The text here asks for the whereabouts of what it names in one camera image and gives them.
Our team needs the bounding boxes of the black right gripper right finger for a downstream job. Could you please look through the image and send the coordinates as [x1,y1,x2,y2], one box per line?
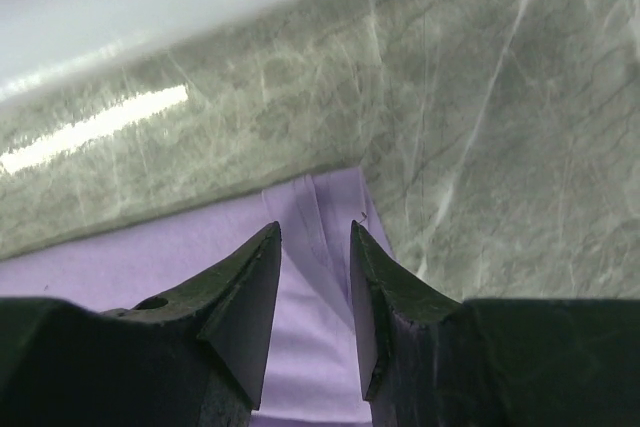
[350,223,639,426]

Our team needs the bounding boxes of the purple t shirt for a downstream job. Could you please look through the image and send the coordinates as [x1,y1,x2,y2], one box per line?
[1,167,387,426]

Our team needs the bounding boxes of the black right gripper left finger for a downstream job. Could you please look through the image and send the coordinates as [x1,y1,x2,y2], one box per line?
[1,222,281,426]

